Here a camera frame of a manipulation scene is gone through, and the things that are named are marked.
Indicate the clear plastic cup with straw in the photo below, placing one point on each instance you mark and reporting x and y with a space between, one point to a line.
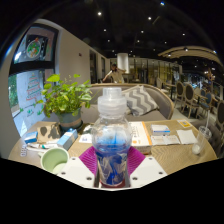
201 140

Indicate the group of dining chairs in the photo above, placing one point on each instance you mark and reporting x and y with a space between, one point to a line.
188 95

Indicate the light green mug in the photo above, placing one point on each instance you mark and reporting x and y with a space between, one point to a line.
53 160

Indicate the pill blister pack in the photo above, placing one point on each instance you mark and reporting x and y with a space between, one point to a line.
23 150

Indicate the white ointment tube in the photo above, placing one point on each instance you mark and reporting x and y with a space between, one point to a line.
41 146

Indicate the clear bottle with blue label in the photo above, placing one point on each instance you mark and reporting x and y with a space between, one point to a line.
111 143

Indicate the flat white and blue box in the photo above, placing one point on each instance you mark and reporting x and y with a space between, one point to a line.
160 129

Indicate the group of ceiling lights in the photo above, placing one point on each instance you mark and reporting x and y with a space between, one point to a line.
99 13

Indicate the grey curved sofa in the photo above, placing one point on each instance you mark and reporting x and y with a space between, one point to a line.
163 100

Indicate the grey chevron pillow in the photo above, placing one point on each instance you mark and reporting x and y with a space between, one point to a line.
141 100

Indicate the small blue and white box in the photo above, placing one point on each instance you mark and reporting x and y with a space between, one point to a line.
31 137

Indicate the green potted plant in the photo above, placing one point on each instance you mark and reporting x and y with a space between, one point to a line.
65 98

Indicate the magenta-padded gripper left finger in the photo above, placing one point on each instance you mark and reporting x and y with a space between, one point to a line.
87 160

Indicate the white paper napkin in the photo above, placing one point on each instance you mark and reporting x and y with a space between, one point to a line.
186 136

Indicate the yellow card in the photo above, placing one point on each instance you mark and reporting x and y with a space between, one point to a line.
184 123

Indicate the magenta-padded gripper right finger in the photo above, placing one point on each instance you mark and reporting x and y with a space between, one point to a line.
136 160

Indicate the white sachet strip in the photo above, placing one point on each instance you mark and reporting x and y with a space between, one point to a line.
165 140

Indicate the light blue carton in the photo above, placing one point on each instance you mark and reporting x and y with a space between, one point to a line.
66 139

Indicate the grey tufted chair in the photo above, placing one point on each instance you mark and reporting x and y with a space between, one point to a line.
216 138

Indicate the person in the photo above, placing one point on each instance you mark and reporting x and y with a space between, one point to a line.
116 75

